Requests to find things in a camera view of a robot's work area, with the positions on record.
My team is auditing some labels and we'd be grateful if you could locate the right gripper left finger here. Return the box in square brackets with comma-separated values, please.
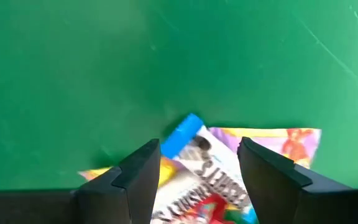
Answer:
[75, 138, 162, 224]

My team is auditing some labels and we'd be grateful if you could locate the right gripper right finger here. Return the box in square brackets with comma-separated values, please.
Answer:
[236, 136, 354, 224]

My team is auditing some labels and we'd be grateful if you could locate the yellow Sour Patch candy packet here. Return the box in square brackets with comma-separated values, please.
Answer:
[78, 157, 180, 187]
[208, 126, 322, 170]

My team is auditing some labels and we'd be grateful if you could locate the white blue Hershey's candy bar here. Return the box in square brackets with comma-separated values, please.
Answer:
[160, 113, 259, 224]
[150, 174, 217, 224]

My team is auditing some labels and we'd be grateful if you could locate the green table mat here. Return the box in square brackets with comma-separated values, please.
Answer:
[0, 0, 358, 191]

